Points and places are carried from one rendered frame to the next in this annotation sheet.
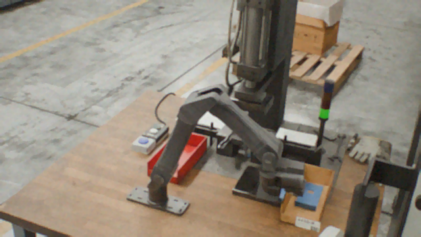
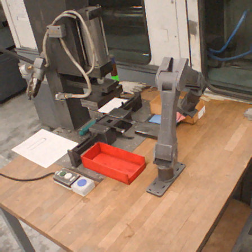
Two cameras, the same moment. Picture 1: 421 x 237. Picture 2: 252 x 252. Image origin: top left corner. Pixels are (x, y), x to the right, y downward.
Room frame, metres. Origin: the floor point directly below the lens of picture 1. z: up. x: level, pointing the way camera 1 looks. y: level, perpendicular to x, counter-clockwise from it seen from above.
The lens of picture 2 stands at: (1.04, 1.07, 1.74)
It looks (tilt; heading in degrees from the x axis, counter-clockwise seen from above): 32 degrees down; 292
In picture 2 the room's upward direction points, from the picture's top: 11 degrees counter-clockwise
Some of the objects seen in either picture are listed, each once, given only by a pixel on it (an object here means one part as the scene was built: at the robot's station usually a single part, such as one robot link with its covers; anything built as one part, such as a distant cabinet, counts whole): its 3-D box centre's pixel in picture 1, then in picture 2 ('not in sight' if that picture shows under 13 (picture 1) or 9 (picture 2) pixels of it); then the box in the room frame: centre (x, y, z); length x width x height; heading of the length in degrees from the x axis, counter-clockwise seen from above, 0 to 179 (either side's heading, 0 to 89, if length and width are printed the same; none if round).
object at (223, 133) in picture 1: (247, 135); (110, 120); (1.59, -0.11, 0.98); 0.20 x 0.10 x 0.01; 70
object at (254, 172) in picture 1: (263, 185); (157, 126); (1.38, -0.17, 0.91); 0.17 x 0.16 x 0.02; 70
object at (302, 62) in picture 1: (301, 58); not in sight; (4.76, -0.82, 0.07); 1.20 x 1.00 x 0.14; 153
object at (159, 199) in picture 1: (157, 191); (165, 170); (1.27, 0.18, 0.94); 0.20 x 0.07 x 0.08; 70
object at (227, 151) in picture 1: (245, 145); (111, 127); (1.59, -0.11, 0.94); 0.20 x 0.10 x 0.07; 70
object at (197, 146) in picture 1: (178, 155); (112, 162); (1.51, 0.14, 0.93); 0.25 x 0.12 x 0.06; 160
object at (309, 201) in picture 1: (309, 193); not in sight; (1.33, -0.32, 0.92); 0.15 x 0.07 x 0.03; 161
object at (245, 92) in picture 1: (254, 67); (86, 72); (1.66, -0.12, 1.22); 0.26 x 0.18 x 0.30; 160
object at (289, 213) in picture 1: (309, 195); (177, 108); (1.30, -0.31, 0.93); 0.25 x 0.13 x 0.08; 160
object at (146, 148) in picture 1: (143, 147); (84, 188); (1.59, 0.28, 0.90); 0.07 x 0.07 x 0.06; 70
